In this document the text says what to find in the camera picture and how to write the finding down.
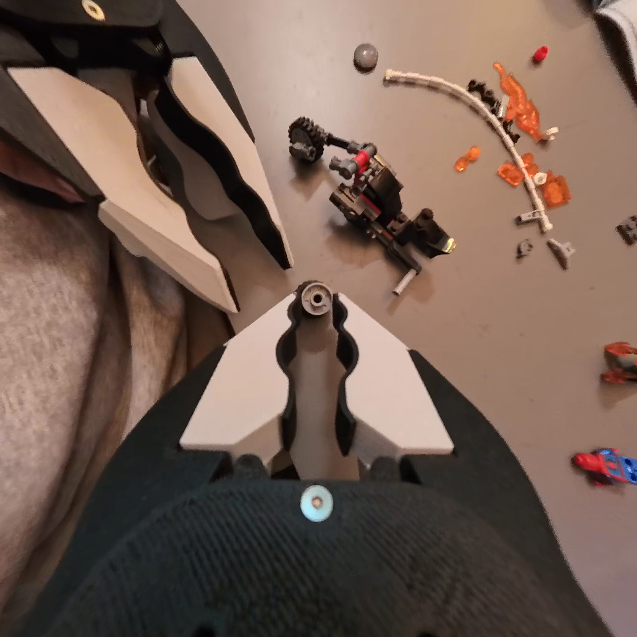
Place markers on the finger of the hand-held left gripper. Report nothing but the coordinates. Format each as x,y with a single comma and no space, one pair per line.
219,124
114,174

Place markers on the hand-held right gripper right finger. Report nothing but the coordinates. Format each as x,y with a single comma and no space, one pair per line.
398,398

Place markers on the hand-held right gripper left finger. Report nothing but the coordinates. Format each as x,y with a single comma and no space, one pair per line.
239,398

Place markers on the small grey lego pin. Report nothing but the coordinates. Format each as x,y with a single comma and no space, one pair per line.
405,284

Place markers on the grey round lego piece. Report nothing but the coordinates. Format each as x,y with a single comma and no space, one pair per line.
317,299

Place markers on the small dark round lego piece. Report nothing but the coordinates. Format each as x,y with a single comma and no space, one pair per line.
366,55

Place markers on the black lego motorcycle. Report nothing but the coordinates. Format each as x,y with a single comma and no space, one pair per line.
378,199

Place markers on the instruction booklet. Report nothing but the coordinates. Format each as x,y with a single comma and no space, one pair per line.
619,30

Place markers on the dark grey small lego piece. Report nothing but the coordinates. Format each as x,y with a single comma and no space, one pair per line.
523,247

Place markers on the grey lego wing piece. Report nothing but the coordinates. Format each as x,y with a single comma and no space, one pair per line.
561,251

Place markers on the grey lego connector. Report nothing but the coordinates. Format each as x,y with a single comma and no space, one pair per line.
527,217

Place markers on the orange round lego stud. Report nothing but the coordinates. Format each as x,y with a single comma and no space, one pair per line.
474,153
461,164

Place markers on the orange rectangular lego tile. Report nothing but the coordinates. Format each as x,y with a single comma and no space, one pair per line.
511,173

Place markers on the orange lego wedge plates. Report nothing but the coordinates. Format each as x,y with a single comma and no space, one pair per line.
556,190

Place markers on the black lego piece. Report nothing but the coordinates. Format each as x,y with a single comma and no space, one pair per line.
628,229

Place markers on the small light grey lego plate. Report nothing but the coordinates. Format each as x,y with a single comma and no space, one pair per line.
504,105

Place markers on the orange lego flame piece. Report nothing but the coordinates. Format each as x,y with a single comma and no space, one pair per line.
522,107

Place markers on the red round lego stud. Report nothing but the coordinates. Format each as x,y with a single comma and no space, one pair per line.
541,53

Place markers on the person's grey sweater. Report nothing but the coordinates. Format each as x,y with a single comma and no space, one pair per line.
59,373

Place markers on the red blue minifigure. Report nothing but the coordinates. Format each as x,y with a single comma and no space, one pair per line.
604,467

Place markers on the orange flame minifigure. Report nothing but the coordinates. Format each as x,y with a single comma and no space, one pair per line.
619,363

